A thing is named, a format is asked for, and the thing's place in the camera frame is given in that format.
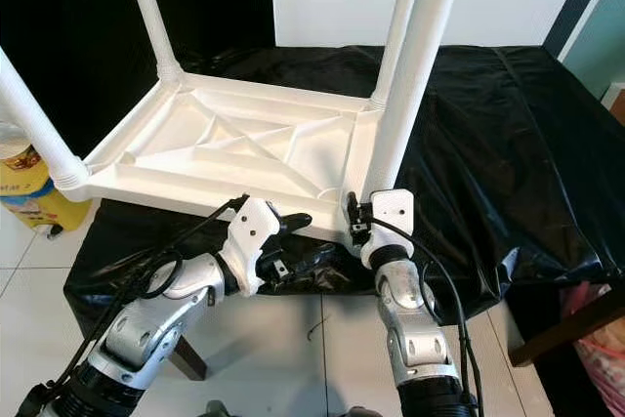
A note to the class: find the yellow carton box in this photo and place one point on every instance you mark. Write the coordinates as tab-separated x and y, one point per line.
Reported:
44	197

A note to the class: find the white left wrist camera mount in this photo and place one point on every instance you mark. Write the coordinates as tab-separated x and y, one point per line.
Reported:
249	236

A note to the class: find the pink plastic bag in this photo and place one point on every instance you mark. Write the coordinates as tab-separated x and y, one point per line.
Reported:
601	339

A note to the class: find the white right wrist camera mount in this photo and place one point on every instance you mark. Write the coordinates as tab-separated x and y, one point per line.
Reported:
393	212

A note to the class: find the dark grey frame post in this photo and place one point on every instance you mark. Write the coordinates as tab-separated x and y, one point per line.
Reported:
578	2

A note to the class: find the printed paper cup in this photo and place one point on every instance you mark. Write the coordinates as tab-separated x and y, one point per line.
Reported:
20	148

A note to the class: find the black plastic cover sheet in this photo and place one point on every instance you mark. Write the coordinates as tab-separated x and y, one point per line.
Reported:
527	144

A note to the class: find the brown white-framed panel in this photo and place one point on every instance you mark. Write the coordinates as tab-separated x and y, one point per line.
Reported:
617	104

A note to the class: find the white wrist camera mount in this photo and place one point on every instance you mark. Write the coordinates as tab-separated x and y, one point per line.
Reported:
249	236
393	212

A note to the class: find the brown wooden table leg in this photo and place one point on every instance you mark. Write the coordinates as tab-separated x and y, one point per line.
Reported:
188	358
566	327

